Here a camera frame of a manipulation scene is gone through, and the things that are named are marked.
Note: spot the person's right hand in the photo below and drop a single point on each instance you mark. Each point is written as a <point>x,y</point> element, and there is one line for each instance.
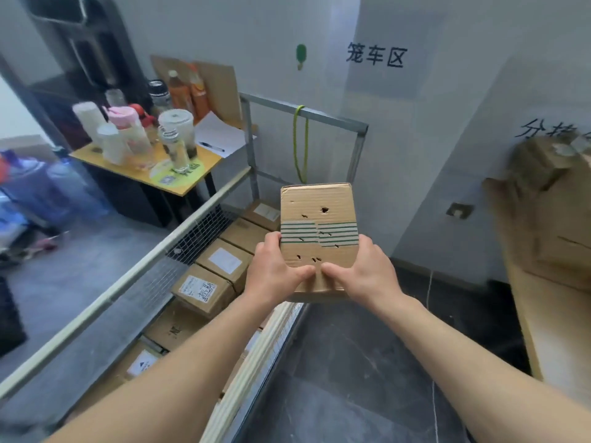
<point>369,276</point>

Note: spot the person's left hand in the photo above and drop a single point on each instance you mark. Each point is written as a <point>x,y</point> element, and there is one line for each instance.
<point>274,276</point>

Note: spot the parcel with long label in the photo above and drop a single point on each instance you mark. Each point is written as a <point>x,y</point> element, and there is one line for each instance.
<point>224,262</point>

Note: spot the small parcel white label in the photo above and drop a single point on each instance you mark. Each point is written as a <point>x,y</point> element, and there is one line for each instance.
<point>263,214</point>

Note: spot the parcel with handwritten label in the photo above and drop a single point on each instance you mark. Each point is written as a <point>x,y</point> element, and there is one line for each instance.
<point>198,290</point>

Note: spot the green striped holed cardboard box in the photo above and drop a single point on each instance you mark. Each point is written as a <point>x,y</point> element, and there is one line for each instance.
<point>314,198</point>

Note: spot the large labelled cardboard box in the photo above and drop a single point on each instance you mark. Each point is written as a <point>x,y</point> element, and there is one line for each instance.
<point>173,327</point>
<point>136,364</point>

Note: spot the pile of parcels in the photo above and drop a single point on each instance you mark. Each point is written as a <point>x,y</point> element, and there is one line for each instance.
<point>549,202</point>

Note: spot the person's left forearm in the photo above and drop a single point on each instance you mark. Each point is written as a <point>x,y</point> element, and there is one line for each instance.
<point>161,382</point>

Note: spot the person's right forearm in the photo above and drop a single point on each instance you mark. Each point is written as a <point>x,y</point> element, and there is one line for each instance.
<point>485,378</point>

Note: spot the black pen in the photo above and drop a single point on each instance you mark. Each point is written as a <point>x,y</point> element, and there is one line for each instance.
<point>211,147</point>

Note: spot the yellow-green round sticker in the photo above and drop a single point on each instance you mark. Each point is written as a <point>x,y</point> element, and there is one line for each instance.
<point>161,177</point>

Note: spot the white paper sheet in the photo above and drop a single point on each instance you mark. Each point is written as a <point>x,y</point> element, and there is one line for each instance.
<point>221,131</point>

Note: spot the clear glass jar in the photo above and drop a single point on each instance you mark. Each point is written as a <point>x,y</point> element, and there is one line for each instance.
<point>177,154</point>

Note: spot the white lid drink cup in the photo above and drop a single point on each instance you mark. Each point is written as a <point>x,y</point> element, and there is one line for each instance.
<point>177,129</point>

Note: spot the orange drink bottle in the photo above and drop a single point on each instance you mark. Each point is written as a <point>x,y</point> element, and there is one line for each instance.
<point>199,94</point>

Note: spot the pink lid clear tumbler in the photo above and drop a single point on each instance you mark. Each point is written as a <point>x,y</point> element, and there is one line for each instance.
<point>131,133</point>

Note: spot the brown tea bottle white cap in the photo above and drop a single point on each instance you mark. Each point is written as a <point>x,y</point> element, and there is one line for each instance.
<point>179,94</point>

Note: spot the white plastic cup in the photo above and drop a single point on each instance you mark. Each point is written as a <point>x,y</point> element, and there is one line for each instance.
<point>111,145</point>

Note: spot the red lid bottle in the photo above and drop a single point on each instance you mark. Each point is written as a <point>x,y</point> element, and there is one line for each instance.
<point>141,112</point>

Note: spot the black lid steel flask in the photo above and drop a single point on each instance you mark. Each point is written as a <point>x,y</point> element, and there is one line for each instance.
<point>159,96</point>

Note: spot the blue water jug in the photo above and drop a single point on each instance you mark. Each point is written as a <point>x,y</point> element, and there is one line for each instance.
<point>78,189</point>
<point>27,189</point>

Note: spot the small yellow table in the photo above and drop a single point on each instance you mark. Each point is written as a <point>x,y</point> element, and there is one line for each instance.
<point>92,156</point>

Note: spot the heap of mixed rubbish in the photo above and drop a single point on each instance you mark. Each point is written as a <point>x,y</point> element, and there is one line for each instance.
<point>32,249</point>

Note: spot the black plastic crate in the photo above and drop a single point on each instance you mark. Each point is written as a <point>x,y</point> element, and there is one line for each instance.
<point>9,318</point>

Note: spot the black water dispenser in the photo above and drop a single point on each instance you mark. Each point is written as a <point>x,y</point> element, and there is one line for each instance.
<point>87,50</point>

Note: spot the grey wall socket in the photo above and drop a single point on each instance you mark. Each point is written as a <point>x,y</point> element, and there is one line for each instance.
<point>459,210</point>

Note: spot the wall sign with black characters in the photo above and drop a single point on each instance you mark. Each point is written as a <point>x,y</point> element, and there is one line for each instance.
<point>376,55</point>

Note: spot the green popsicle wall hook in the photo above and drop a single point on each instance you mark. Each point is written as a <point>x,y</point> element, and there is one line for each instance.
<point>301,52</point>

